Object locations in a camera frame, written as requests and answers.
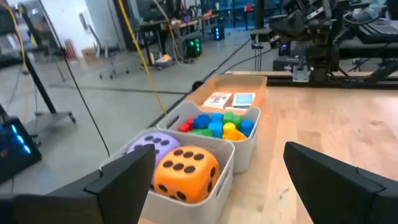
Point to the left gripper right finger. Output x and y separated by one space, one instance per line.
335 193

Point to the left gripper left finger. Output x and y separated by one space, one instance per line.
118 193

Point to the purple foam die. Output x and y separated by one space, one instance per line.
152 144

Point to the orange foam die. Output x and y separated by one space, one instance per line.
186 174

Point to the white plastic bin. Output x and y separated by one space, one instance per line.
245 155
186 214

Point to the teal playing card box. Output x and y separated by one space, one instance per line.
244 99

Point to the red toy block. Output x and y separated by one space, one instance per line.
185 127

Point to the green rectangular toy brick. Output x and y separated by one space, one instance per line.
200 132

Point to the blue-backed card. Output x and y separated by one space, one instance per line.
217 100

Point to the green two-stud toy brick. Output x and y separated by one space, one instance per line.
232 118

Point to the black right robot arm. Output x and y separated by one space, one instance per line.
326 40

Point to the black steel column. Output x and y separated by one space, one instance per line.
259 14

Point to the device with blue lights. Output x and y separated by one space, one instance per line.
218 32

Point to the orange translucent tray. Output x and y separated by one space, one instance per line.
239 82

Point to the backlit black keyboard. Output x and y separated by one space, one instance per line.
379 31

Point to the device with green lights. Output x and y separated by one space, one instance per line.
193 46

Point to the black device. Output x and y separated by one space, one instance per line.
197 85

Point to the black box blue lights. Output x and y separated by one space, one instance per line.
15 149

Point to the distant cluttered worktable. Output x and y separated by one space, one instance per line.
174 28

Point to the office chair base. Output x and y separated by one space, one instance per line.
113 67

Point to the black pole stand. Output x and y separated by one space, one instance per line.
40 87

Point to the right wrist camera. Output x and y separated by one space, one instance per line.
318 11

